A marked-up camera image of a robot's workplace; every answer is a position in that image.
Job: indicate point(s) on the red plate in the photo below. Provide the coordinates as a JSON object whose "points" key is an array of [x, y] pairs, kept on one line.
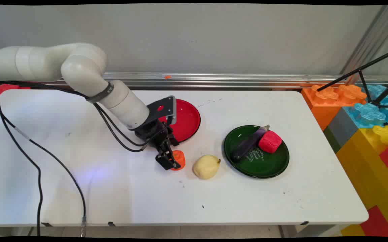
{"points": [[187, 119]]}

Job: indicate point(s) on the black table edge clip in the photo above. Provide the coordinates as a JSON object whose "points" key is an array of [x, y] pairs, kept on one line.
{"points": [[304, 223], [111, 224], [46, 224]]}

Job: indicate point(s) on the black tripod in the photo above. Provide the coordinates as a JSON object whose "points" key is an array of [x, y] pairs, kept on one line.
{"points": [[362, 69]]}

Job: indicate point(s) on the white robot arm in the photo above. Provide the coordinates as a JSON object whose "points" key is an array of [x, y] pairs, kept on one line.
{"points": [[79, 69]]}

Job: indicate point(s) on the purple toy eggplant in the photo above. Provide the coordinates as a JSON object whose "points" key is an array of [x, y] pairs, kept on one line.
{"points": [[249, 143]]}

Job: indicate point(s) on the red plastic block behind table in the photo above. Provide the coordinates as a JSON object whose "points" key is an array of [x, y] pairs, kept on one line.
{"points": [[2, 90]]}

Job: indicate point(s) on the blue giant building block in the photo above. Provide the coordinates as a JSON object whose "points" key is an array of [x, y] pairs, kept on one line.
{"points": [[369, 114]]}

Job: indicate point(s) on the yellow giant building block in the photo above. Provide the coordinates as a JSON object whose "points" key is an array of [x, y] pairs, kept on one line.
{"points": [[365, 161]]}

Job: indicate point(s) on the orange giant building block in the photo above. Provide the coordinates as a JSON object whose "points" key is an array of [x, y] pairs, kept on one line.
{"points": [[325, 101]]}

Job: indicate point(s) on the aluminium rail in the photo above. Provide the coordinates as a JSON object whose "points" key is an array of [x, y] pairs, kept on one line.
{"points": [[247, 80]]}

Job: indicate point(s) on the grey giant building block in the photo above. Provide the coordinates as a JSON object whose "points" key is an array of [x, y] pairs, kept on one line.
{"points": [[343, 129]]}

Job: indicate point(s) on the red toy fruit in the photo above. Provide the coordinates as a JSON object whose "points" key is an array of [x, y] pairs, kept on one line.
{"points": [[270, 142]]}

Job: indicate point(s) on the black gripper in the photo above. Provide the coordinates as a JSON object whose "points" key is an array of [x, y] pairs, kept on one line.
{"points": [[153, 131]]}

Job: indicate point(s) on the orange toy vegetable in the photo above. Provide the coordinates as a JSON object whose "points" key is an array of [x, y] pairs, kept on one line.
{"points": [[179, 158]]}

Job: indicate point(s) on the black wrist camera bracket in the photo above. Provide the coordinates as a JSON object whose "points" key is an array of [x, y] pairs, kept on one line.
{"points": [[167, 106]]}

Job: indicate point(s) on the dark green plate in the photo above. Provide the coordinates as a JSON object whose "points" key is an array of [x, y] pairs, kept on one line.
{"points": [[264, 161]]}

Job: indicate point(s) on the yellow toy pear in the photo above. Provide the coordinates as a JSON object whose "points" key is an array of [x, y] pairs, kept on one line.
{"points": [[206, 167]]}

